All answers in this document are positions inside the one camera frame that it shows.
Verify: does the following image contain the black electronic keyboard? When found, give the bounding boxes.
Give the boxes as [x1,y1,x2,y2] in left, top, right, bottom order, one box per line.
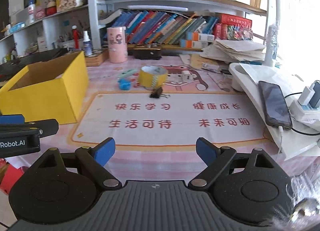
[0,48,68,87]

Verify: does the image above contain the white power strip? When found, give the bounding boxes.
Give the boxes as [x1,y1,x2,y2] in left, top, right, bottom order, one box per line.
[289,80,319,124]

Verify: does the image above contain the white bookshelf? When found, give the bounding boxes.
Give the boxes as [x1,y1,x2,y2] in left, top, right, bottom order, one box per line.
[1,0,267,56]

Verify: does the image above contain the yellow cardboard box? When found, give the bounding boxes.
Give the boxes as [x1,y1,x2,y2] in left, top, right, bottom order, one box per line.
[1,52,88,124]

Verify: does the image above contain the pink cylinder humidifier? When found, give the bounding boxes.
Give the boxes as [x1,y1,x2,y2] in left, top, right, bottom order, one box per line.
[107,26,128,64]

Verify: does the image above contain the spray bottle blue label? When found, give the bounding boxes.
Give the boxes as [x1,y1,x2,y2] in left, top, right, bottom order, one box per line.
[83,31,92,57]

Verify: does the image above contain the dark brown wooden box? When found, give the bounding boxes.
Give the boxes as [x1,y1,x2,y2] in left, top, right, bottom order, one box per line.
[132,44,162,60]

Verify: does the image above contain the red dictionary book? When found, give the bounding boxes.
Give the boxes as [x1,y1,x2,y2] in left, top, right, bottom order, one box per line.
[216,13,253,41]

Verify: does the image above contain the yellow tape roll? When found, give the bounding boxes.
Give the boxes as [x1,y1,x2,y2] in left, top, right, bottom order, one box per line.
[138,65,168,89]

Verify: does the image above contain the white charger plug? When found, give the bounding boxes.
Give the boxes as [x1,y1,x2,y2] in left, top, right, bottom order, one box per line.
[181,70,193,81]

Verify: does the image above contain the wooden chess board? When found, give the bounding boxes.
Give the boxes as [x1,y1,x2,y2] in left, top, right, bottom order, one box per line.
[85,49,108,67]

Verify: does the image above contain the mint green correction tape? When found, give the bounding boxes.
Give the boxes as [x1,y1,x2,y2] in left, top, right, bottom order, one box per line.
[118,69,139,80]

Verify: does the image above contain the white desk lamp base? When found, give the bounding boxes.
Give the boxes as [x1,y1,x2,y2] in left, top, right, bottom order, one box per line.
[229,63,319,159]

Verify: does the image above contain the white desk mat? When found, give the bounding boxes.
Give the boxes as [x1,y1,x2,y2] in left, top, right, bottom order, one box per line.
[70,92,268,150]

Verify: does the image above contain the black smartphone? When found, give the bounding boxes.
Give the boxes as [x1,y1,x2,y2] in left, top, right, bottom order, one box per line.
[258,80,292,130]

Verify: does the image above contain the stack of papers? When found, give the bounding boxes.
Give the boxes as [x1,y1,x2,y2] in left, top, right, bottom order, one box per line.
[200,39,266,63]

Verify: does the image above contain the blue toy piece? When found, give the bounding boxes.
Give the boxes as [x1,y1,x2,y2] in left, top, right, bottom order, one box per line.
[118,78,131,91]

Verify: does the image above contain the black binder clips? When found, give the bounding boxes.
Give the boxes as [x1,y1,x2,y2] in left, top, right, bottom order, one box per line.
[149,86,170,99]

